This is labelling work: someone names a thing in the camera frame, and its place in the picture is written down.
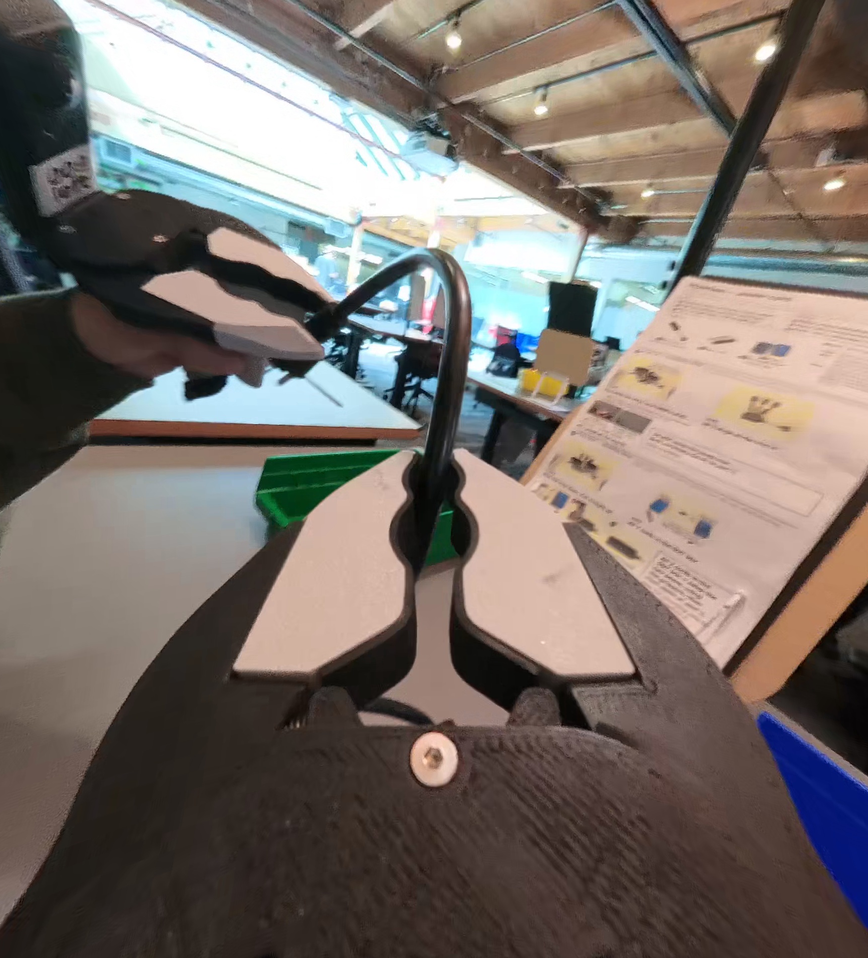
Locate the brown cardboard panel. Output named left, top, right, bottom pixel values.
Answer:
left=535, top=328, right=597, bottom=386

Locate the white projector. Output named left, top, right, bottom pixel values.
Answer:
left=402, top=127, right=459, bottom=178

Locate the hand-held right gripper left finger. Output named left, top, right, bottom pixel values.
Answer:
left=232, top=449, right=421, bottom=710

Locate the blue plastic bin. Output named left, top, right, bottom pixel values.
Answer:
left=756, top=711, right=868, bottom=958

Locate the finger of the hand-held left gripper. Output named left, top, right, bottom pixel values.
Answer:
left=205, top=227, right=341, bottom=334
left=140, top=268, right=327, bottom=388

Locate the person's left forearm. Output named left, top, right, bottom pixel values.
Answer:
left=0, top=288, right=154, bottom=536

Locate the white wood-edged table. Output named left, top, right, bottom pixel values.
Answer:
left=89, top=359, right=423, bottom=443

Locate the person's left hand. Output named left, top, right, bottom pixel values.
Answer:
left=70, top=292, right=251, bottom=383

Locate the yellow container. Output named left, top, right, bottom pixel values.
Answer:
left=520, top=367, right=571, bottom=403

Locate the black metal pole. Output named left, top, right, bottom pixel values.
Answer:
left=669, top=0, right=828, bottom=289

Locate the black monitor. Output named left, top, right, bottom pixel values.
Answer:
left=548, top=280, right=599, bottom=338

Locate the green plastic bin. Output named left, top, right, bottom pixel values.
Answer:
left=254, top=448, right=459, bottom=567

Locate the cardboard instruction board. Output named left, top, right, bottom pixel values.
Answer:
left=520, top=275, right=868, bottom=705

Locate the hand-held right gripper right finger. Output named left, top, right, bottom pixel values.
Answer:
left=445, top=448, right=638, bottom=712

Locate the black power cord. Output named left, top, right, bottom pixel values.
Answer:
left=277, top=248, right=474, bottom=577

